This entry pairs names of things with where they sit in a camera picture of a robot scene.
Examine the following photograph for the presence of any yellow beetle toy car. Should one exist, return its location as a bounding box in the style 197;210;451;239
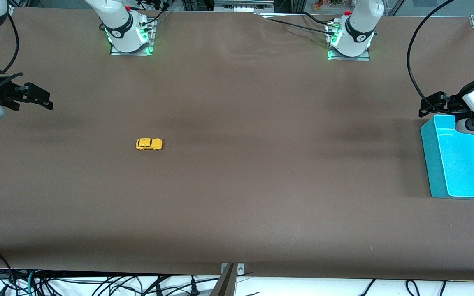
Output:
135;138;163;151

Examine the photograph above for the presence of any teal plastic bin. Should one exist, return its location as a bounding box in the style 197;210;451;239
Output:
420;114;474;201

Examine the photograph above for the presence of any brown table mat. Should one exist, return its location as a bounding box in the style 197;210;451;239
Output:
0;6;474;282

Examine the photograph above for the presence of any grey control box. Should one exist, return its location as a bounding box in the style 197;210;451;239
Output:
214;0;275;13

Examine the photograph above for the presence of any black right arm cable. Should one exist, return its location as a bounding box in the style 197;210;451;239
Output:
0;12;20;74

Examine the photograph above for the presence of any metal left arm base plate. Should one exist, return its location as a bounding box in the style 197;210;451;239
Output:
327;21;372;62

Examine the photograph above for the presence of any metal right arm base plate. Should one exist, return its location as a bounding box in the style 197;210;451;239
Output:
110;18;155;56

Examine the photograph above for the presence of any black base supply cable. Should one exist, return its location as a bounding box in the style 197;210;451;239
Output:
260;12;338;37

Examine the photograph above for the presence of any small metal table bracket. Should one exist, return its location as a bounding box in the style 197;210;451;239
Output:
221;263;245;275

